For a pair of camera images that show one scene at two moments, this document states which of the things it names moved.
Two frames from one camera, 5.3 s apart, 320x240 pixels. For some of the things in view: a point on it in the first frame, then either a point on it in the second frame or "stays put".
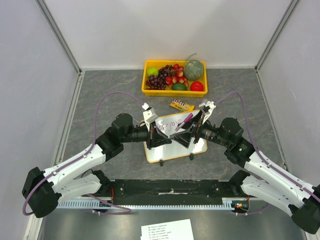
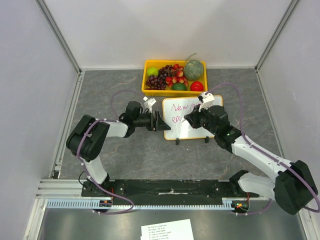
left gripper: [158, 138] → [160, 124]
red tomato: [196, 86] stays put
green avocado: [179, 86] stays put
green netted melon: [193, 69] stays put
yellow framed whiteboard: [169, 123] → [175, 109]
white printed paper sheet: [178, 230] stays put
